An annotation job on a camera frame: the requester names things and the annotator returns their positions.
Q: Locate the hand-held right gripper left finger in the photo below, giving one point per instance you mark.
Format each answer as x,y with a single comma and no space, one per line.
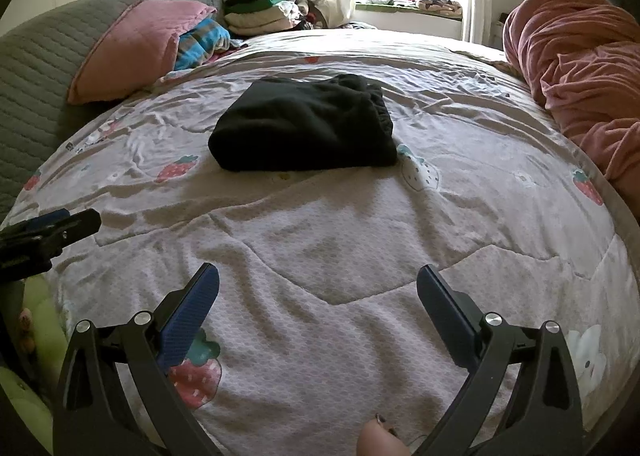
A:
190,316

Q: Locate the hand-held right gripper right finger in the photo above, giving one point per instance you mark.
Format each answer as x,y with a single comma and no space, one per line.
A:
445,321

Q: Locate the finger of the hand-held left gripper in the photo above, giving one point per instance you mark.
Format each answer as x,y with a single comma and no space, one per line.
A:
80,223
50,217

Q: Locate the black printed t-shirt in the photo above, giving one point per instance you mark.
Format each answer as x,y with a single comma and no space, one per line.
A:
300,126

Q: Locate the stack of folded clothes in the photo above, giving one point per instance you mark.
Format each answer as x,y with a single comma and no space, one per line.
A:
255,11

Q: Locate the person's right hand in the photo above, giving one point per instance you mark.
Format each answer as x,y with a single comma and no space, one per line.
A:
382,438

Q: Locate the grey quilted headboard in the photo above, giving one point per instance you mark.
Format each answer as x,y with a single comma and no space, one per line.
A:
35,86

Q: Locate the light green garment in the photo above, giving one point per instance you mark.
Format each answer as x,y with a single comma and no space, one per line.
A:
15,401

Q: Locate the strawberry printed quilt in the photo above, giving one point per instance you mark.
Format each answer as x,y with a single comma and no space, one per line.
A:
325,236

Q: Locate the pink quilted pillow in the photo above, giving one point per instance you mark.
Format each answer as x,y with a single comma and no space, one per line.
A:
135,46

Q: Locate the blue striped cloth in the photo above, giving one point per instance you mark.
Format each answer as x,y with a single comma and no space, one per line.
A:
200,41

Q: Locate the pink blanket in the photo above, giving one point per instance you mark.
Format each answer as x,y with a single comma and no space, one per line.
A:
575,61

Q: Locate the dark cloth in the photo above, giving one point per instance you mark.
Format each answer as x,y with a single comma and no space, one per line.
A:
360,26

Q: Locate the mixed cloth pile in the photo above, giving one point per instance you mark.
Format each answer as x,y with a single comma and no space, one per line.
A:
425,5

